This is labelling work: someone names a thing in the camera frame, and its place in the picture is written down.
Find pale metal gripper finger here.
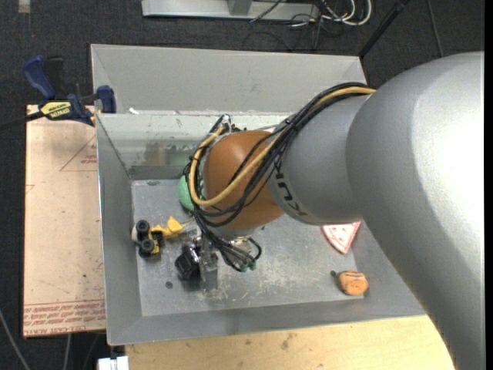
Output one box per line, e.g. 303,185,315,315
202,253,220,292

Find grey metal bin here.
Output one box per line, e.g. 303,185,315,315
90,43,428,347

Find black blocky object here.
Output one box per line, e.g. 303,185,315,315
174,244,202,281

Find green ball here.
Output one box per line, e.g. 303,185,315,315
176,173,202,214

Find yellow toy truck, black wheels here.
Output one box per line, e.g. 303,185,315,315
130,215,183,261

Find pink triangular toy slice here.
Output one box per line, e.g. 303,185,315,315
320,221,362,255

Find orange toy food piece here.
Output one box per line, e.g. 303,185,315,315
337,269,370,297

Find brown cardboard board, red print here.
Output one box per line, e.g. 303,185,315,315
22,104,107,339

